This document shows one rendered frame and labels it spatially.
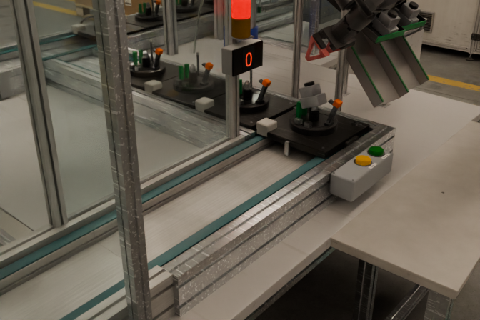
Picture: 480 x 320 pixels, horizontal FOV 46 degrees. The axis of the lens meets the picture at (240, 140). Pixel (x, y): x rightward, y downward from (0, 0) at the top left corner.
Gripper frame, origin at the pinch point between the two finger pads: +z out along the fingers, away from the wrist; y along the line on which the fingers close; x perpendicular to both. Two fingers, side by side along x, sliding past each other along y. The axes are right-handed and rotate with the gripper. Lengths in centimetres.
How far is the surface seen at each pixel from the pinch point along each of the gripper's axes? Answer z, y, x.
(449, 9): 133, -394, -36
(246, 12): -3.5, 20.5, -15.9
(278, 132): 19.3, 10.4, 11.8
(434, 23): 152, -394, -34
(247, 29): -0.4, 20.0, -12.7
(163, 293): 7, 74, 31
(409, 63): 6, -48, 13
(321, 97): 7.2, 0.7, 10.1
